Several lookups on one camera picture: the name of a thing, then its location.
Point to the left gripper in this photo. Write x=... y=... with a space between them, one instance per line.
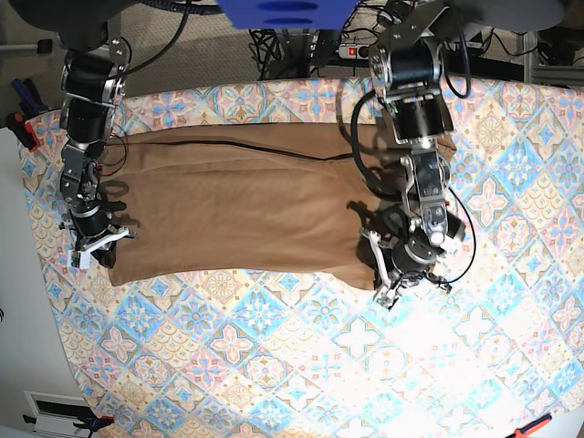
x=408 y=261

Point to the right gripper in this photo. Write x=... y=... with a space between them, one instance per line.
x=95 y=234

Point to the brown t-shirt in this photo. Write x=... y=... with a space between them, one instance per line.
x=281 y=197

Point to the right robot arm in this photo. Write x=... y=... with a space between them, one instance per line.
x=93 y=80

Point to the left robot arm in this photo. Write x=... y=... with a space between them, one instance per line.
x=406 y=67

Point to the patterned tablecloth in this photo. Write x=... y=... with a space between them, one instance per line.
x=235 y=353

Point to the white vent panel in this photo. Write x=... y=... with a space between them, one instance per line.
x=55 y=415

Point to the black orange clamp bottom left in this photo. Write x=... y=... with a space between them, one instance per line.
x=93 y=423

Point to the orange black clamp bottom right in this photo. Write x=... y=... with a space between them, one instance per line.
x=532 y=427

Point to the white power strip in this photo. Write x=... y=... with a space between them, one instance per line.
x=354 y=51

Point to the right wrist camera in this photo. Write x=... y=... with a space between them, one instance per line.
x=77 y=259

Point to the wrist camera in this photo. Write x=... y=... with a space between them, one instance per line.
x=77 y=259
x=385 y=297

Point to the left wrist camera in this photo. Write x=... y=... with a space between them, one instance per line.
x=385 y=297

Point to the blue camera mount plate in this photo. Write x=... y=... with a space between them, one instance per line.
x=288 y=14

